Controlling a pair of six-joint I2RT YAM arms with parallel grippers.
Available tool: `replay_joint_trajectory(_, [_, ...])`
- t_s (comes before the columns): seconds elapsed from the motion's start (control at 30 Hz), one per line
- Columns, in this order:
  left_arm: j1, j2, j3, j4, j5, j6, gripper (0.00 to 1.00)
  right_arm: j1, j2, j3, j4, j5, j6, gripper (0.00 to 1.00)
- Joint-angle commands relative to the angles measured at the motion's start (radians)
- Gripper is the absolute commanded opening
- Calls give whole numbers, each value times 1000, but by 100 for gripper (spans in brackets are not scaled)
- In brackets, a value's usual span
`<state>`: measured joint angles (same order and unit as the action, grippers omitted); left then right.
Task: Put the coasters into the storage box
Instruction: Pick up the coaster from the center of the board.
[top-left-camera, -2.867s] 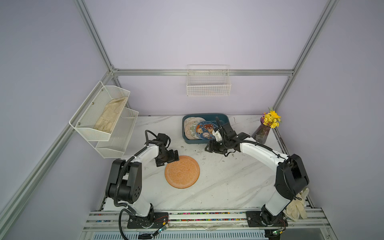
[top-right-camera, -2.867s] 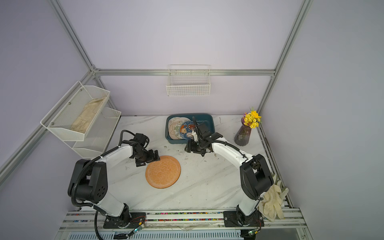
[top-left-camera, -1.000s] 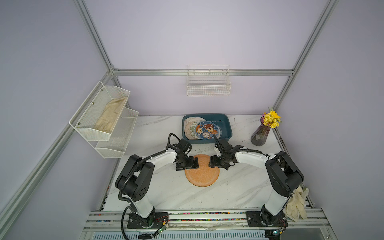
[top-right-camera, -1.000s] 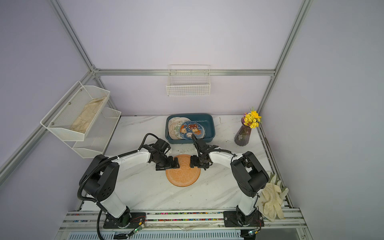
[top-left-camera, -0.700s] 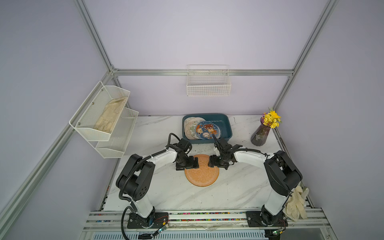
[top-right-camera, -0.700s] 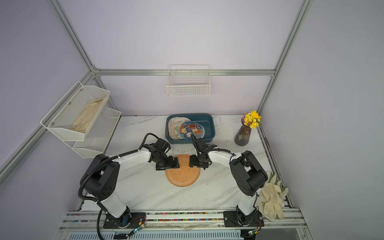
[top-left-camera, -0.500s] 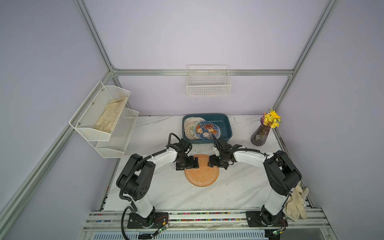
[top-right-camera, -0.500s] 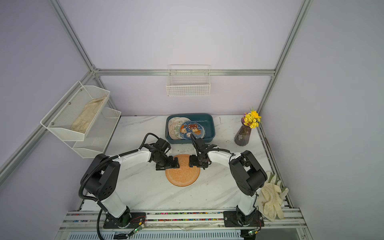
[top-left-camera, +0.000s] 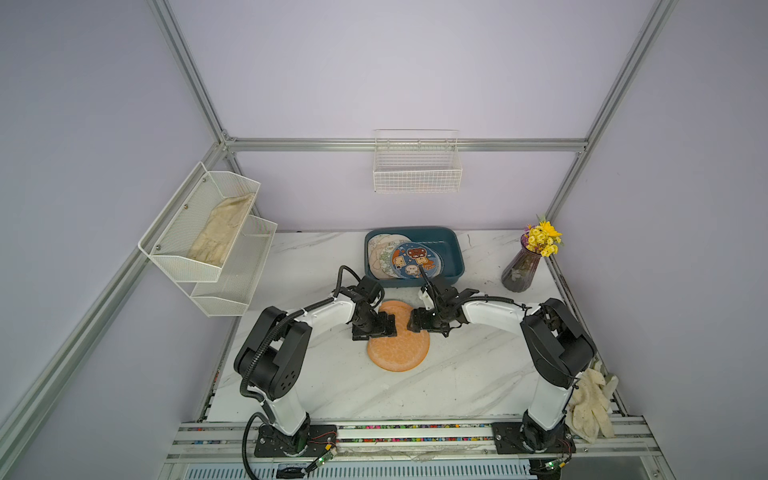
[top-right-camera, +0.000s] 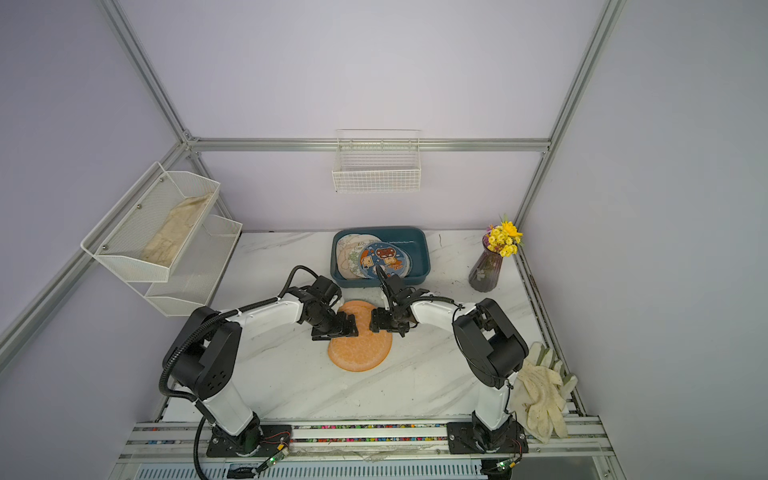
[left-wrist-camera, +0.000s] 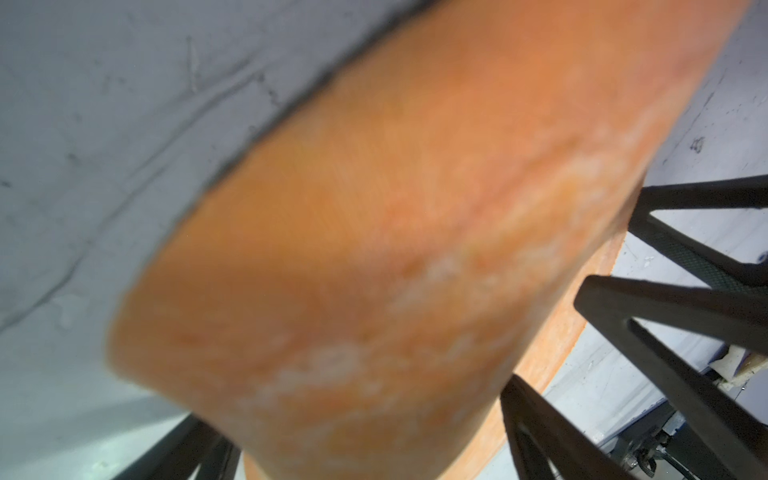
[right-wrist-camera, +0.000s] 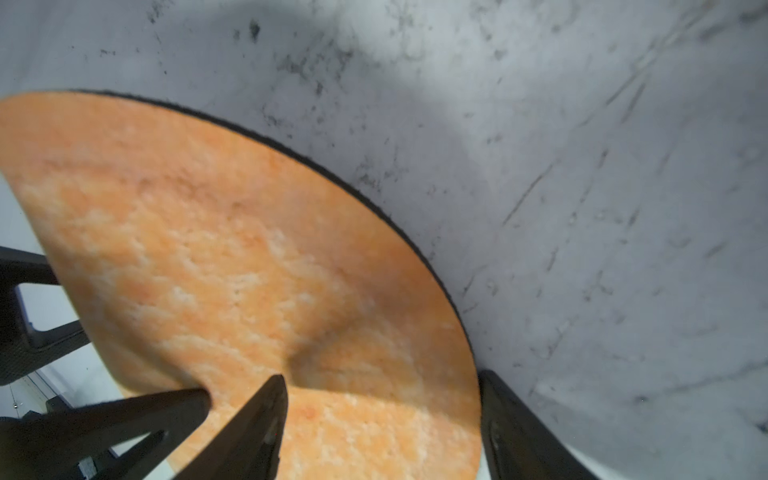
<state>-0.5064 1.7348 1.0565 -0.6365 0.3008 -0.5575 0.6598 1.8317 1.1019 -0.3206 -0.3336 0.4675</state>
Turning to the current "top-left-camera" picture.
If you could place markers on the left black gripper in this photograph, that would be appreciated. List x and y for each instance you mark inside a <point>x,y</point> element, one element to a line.
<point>381,331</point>

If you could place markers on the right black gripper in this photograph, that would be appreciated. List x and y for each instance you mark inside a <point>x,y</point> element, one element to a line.
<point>421,322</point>

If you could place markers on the orange woven round coaster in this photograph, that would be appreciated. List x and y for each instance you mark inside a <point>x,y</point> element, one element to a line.
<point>407,349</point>

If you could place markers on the blue denim bear coaster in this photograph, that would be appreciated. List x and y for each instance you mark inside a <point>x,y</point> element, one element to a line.
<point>410,260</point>

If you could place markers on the teal plastic storage box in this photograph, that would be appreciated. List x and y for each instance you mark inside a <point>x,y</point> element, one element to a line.
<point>443,241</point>

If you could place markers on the green white flower bunny coaster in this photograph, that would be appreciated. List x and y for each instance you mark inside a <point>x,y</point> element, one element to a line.
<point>380,249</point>

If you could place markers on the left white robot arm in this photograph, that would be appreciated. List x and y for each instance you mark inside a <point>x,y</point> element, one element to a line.
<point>271,358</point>

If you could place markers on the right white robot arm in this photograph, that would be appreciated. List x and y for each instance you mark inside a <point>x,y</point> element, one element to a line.
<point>559,347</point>

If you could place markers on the yellow flower bunch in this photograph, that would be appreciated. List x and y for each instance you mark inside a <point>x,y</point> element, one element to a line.
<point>542,238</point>

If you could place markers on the cream work gloves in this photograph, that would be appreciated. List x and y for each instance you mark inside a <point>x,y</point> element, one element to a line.
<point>589,408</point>

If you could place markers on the beige cloth in shelf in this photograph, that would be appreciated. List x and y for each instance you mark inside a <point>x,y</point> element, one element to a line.
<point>213,244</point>

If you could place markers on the white mesh two-tier shelf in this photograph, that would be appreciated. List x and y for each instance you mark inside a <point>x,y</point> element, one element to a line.
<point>225,291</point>

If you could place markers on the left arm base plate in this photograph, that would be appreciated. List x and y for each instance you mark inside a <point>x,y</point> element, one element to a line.
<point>310,440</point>

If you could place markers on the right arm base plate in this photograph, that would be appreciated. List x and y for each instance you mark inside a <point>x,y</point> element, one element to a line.
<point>528,437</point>

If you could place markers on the white wire wall basket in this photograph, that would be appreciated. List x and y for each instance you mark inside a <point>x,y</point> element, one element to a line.
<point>412,161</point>

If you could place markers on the aluminium mounting rail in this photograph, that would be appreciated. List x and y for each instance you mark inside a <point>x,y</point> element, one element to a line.
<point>219,442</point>

